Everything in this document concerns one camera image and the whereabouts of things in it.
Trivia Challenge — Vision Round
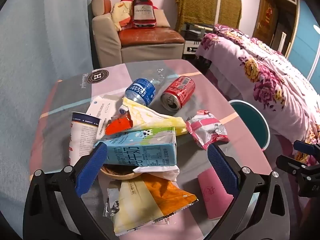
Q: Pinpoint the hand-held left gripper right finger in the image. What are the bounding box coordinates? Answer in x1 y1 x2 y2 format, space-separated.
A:
207 143 291 240

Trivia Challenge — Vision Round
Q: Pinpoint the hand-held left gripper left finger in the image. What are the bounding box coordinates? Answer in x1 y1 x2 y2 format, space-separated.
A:
24 141 118 240

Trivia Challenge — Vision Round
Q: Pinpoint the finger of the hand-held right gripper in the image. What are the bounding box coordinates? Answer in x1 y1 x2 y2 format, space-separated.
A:
276 154 313 180
293 140 320 158

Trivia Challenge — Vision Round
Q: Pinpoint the pink wafer wrapper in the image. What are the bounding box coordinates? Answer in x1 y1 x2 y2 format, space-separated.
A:
185 110 229 150

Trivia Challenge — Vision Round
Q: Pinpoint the orange snack wrapper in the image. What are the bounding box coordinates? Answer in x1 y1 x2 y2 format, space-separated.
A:
105 112 133 137

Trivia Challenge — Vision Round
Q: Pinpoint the blue milk carton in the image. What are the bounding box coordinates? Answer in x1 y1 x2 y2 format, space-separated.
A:
94 127 180 168

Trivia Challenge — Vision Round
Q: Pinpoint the orange yellow snack bag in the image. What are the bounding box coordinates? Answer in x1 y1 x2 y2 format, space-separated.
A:
112 174 199 237

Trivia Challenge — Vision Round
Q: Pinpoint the pink case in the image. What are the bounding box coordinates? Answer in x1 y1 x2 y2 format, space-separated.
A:
197 166 234 220

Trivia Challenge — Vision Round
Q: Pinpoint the wooden bowl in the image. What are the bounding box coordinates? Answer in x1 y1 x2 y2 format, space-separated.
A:
100 164 140 180

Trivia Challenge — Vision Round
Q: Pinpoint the white paper cup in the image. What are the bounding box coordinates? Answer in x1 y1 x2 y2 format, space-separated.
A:
68 112 102 167

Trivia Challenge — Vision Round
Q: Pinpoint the silver foil wrapper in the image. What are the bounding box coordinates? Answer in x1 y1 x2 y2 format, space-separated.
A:
102 188 123 218

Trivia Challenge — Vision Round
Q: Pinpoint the white paper packet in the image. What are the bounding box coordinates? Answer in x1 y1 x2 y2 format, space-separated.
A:
86 96 118 140

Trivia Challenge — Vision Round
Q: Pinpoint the white tissue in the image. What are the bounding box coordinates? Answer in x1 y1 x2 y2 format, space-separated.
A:
132 165 180 182

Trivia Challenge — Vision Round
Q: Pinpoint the pink floral blanket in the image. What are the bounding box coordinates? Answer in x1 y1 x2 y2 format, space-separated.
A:
195 24 320 165

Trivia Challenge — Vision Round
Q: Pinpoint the pink grey patterned tablecloth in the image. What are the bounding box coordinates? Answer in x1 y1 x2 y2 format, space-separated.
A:
29 59 273 240

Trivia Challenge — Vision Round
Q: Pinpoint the yellow crumpled wrapper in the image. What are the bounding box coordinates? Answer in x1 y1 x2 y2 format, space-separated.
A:
119 97 188 135

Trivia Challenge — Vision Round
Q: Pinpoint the pink bed skirt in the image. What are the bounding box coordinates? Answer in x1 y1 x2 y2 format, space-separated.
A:
204 64 250 103

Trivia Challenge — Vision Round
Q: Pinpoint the red soda can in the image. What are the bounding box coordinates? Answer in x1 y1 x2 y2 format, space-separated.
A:
160 76 196 112

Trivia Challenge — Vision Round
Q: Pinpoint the blue label plastic bottle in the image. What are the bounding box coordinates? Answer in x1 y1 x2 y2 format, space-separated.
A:
124 67 167 107

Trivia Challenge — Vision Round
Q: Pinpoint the beige armchair sofa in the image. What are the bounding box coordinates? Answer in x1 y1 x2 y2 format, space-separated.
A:
91 0 185 67

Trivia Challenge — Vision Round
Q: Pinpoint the silver audio player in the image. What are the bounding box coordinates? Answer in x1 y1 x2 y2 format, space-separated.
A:
183 39 203 55

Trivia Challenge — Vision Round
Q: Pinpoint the orange leather seat cushion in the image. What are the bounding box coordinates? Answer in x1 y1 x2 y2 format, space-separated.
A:
117 26 185 47

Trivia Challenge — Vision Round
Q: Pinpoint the black audio player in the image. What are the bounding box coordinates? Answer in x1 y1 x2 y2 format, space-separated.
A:
180 22 215 39

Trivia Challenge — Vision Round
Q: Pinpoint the yellow plush toy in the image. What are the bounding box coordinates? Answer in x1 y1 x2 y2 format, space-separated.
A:
111 1 133 32

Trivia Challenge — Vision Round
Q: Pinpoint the red bottle-shaped pillow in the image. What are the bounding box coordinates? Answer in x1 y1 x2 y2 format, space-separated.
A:
132 0 157 28

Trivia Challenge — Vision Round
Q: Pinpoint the beige pillow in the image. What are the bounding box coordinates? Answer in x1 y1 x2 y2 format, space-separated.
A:
152 9 171 28

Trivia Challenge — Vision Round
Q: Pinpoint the mustard patterned cloth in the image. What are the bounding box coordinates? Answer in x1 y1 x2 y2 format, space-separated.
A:
176 0 242 34

